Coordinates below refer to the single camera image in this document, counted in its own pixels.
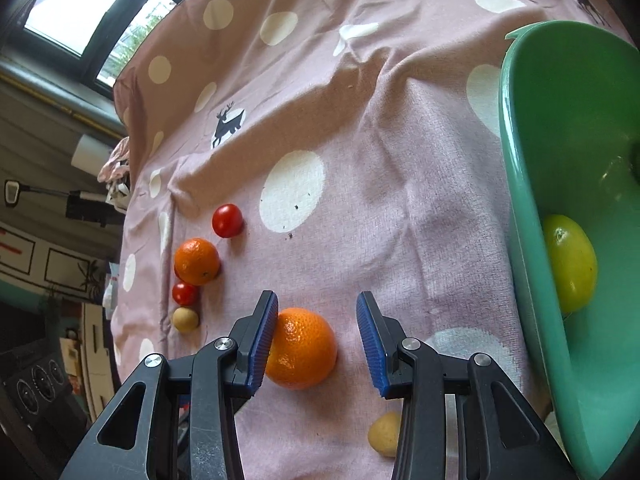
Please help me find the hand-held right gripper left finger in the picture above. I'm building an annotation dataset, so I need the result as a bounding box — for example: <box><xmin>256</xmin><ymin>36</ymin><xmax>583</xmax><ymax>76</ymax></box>
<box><xmin>60</xmin><ymin>290</ymin><xmax>280</xmax><ymax>480</ymax></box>

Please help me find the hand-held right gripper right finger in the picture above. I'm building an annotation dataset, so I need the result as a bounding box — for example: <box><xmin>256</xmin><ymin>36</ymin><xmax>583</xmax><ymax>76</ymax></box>
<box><xmin>356</xmin><ymin>291</ymin><xmax>581</xmax><ymax>480</ymax></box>

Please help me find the large orange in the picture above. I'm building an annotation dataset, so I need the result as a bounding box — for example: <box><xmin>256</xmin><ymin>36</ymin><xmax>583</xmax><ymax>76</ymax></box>
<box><xmin>264</xmin><ymin>307</ymin><xmax>339</xmax><ymax>391</ymax></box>

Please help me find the small tan longan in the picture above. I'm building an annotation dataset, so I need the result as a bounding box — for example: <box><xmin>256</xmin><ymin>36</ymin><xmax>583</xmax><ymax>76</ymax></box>
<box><xmin>368</xmin><ymin>411</ymin><xmax>403</xmax><ymax>458</ymax></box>
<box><xmin>172</xmin><ymin>307</ymin><xmax>200</xmax><ymax>334</ymax></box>

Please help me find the small orange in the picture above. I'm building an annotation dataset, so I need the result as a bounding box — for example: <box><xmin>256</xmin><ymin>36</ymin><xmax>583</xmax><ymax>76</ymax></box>
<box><xmin>174</xmin><ymin>238</ymin><xmax>221</xmax><ymax>286</ymax></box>

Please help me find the green bowl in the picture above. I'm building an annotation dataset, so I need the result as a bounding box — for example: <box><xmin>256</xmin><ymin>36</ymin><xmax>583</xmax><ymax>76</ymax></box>
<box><xmin>499</xmin><ymin>20</ymin><xmax>640</xmax><ymax>480</ymax></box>

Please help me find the red cherry tomato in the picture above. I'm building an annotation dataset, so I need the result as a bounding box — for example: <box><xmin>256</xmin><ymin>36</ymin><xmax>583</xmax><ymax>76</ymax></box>
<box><xmin>172</xmin><ymin>281</ymin><xmax>201</xmax><ymax>307</ymax></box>
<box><xmin>212</xmin><ymin>203</ymin><xmax>245</xmax><ymax>238</ymax></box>

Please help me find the pink polka dot deer blanket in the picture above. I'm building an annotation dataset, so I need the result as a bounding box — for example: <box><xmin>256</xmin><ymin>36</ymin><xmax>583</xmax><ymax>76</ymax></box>
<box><xmin>110</xmin><ymin>0</ymin><xmax>640</xmax><ymax>480</ymax></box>

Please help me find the white panelled cabinet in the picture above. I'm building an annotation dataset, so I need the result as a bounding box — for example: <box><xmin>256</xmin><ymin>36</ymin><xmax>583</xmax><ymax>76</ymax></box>
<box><xmin>0</xmin><ymin>225</ymin><xmax>121</xmax><ymax>301</ymax></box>

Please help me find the black gauge panel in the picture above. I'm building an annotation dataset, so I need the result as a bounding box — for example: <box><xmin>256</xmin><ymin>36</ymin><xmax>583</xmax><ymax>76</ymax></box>
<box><xmin>0</xmin><ymin>340</ymin><xmax>91</xmax><ymax>461</ymax></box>

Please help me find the pink crumpled cloth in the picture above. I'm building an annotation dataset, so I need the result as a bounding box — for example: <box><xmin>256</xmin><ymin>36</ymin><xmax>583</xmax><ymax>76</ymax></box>
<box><xmin>97</xmin><ymin>137</ymin><xmax>133</xmax><ymax>206</ymax></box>

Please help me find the white paper roll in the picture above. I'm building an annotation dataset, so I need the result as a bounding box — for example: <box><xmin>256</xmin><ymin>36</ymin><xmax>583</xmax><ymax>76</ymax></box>
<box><xmin>70</xmin><ymin>134</ymin><xmax>113</xmax><ymax>173</ymax></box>

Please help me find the black framed window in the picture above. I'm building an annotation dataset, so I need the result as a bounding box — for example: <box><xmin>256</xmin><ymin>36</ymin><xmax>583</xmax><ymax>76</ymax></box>
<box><xmin>0</xmin><ymin>0</ymin><xmax>236</xmax><ymax>101</ymax></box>

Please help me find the black long-handled appliance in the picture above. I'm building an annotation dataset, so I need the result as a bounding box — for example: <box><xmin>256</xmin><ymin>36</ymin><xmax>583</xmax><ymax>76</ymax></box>
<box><xmin>4</xmin><ymin>179</ymin><xmax>126</xmax><ymax>228</ymax></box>

